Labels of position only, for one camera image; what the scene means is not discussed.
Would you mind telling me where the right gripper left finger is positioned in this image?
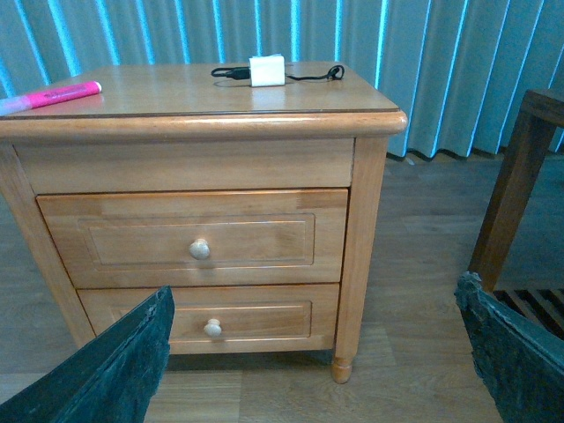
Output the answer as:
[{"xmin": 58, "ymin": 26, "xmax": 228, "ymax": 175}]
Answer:
[{"xmin": 1, "ymin": 286, "xmax": 174, "ymax": 422}]

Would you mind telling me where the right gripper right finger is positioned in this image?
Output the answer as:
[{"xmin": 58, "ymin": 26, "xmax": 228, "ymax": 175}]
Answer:
[{"xmin": 455, "ymin": 271, "xmax": 563, "ymax": 422}]

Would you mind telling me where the wooden drawer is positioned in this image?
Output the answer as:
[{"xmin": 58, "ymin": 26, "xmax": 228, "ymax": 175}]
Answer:
[
  {"xmin": 38, "ymin": 189, "xmax": 348, "ymax": 289},
  {"xmin": 76, "ymin": 283, "xmax": 341, "ymax": 345}
]

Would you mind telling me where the pink marker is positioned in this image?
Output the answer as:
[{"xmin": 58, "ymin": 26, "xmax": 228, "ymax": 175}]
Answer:
[{"xmin": 1, "ymin": 81, "xmax": 102, "ymax": 116}]

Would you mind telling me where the wooden nightstand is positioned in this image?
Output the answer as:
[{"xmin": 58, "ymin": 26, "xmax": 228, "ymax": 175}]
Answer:
[{"xmin": 1, "ymin": 62, "xmax": 407, "ymax": 383}]

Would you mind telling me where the dark wooden chair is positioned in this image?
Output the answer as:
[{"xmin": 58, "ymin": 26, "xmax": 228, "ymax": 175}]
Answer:
[{"xmin": 468, "ymin": 89, "xmax": 563, "ymax": 338}]

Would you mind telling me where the grey pleated curtain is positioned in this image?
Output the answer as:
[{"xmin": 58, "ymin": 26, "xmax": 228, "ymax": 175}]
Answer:
[{"xmin": 1, "ymin": 0, "xmax": 563, "ymax": 157}]

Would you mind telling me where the white charger cube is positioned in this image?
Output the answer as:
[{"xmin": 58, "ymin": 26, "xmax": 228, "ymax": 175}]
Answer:
[{"xmin": 249, "ymin": 54, "xmax": 286, "ymax": 87}]

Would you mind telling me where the black cable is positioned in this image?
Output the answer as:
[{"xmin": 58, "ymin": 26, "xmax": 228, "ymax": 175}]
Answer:
[{"xmin": 210, "ymin": 63, "xmax": 345, "ymax": 83}]

